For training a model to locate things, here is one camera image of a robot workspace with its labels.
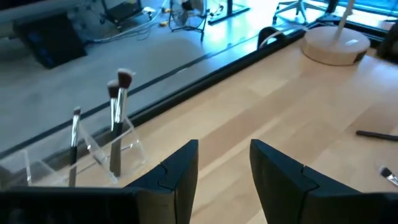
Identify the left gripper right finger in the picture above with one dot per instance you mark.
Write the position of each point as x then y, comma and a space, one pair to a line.
295, 199

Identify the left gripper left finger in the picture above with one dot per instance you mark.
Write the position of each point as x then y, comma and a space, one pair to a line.
93, 205

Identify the long thin makeup brush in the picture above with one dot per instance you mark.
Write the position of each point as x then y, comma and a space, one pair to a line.
74, 133

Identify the large kabuki makeup brush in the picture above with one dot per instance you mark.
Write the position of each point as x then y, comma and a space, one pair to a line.
121, 105

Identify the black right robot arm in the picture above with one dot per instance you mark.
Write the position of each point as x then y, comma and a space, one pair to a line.
388, 43

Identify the clear acrylic brush organiser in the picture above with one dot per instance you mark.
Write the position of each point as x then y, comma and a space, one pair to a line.
93, 149

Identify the white cylindrical cup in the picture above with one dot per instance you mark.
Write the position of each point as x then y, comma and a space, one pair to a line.
329, 46

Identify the black equipment case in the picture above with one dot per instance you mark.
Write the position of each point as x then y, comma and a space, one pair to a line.
49, 40

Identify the white chair base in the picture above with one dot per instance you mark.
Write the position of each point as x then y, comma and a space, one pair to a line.
295, 6

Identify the black stand foot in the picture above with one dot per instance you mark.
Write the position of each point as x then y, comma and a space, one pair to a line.
331, 6

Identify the black cart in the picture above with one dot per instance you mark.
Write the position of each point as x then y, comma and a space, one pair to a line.
124, 11

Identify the black stand base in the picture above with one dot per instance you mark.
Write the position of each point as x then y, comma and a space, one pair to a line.
230, 9

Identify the black tripod stand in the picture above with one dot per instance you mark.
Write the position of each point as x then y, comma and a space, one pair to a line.
186, 12

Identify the black table edge rail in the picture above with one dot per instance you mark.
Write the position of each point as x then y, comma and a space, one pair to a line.
186, 90

